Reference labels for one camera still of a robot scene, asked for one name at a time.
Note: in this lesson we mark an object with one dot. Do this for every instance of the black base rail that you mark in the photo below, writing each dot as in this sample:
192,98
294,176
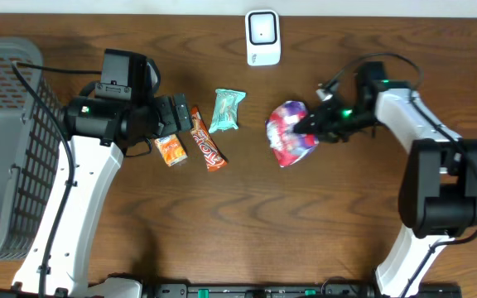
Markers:
343,289

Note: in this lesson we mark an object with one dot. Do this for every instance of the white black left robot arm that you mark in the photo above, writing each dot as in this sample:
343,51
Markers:
100,131

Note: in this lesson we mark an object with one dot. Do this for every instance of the grey plastic basket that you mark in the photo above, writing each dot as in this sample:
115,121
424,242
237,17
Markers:
29,145

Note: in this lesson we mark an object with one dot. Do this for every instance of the white barcode scanner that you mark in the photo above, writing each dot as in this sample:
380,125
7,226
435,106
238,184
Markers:
263,38

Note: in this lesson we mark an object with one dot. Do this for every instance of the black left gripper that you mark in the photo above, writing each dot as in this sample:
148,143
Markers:
166,114

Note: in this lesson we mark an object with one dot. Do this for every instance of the small orange snack packet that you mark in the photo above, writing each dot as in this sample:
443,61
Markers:
171,149

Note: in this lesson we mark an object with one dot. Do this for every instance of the teal snack packet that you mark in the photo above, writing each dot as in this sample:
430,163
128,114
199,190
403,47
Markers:
225,115

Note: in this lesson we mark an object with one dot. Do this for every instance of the red chocolate bar wrapper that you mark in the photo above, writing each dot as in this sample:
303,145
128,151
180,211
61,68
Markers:
213,158

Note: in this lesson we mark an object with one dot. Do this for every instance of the purple red snack packet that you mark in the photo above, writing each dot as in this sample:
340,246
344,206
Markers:
287,146

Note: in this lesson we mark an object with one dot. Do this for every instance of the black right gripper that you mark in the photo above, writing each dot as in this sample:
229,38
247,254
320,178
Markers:
332,120

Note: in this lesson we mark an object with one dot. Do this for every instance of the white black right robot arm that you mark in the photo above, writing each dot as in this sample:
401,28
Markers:
437,200

